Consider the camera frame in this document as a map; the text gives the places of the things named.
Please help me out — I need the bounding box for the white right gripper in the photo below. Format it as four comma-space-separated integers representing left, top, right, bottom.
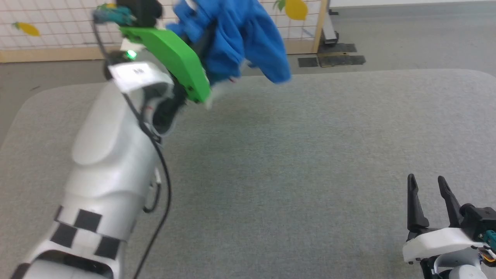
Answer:
403, 174, 486, 265

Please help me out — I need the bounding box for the blue and white sports jersey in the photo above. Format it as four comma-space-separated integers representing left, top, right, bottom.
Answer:
166, 0, 292, 85

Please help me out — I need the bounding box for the lemon print partition panel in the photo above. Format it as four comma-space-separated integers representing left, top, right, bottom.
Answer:
0, 0, 330, 63

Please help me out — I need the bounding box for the white paper label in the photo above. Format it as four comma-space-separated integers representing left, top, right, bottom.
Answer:
108, 62, 174, 93

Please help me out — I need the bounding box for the grey metal panel support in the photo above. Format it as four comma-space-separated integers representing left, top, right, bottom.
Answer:
320, 0, 340, 44

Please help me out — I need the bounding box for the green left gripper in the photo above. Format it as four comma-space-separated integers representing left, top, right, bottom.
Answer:
118, 21, 218, 130

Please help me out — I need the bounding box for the large black floor mat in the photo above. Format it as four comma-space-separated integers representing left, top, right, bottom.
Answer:
317, 43, 367, 67

